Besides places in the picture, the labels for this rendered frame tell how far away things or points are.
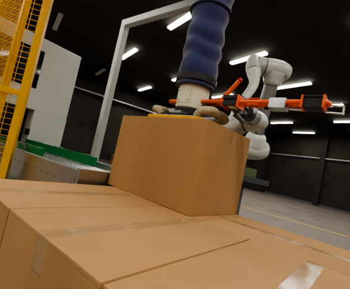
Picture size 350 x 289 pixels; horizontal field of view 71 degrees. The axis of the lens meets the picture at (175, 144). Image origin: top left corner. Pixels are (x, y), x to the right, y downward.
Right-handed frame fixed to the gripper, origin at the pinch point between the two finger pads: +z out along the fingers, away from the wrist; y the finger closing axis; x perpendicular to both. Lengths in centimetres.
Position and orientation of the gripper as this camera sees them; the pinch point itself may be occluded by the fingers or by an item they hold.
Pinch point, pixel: (233, 102)
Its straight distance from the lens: 124.8
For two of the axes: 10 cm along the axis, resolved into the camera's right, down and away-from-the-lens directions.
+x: -7.6, -1.2, 6.3
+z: -6.1, -1.8, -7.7
